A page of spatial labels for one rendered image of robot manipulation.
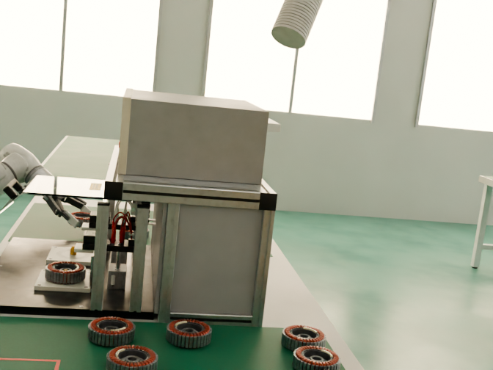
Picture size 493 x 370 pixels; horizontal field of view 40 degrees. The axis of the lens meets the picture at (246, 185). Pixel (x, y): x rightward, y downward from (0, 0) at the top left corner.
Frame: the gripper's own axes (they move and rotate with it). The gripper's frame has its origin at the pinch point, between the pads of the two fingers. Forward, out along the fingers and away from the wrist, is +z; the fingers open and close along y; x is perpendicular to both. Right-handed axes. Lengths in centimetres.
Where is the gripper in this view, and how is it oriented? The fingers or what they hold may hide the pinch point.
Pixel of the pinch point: (83, 219)
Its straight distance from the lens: 261.7
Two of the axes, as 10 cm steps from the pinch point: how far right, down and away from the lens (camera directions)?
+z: 7.5, 6.3, -1.9
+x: 5.6, -7.6, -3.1
